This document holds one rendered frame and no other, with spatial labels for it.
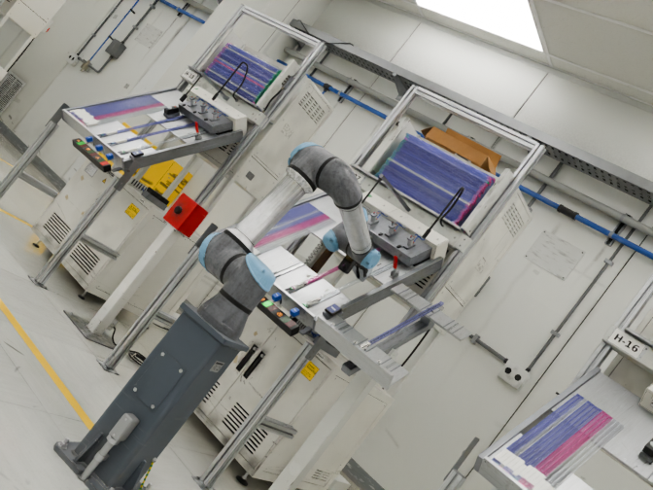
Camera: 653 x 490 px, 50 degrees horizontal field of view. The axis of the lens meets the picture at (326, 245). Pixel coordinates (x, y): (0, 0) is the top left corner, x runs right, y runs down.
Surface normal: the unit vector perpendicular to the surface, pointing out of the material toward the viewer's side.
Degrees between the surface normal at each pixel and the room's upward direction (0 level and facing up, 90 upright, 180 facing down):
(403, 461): 90
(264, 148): 90
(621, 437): 44
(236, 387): 90
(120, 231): 90
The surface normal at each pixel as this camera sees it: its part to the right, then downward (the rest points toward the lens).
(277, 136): 0.66, 0.48
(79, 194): -0.44, -0.39
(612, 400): 0.13, -0.84
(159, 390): -0.27, -0.26
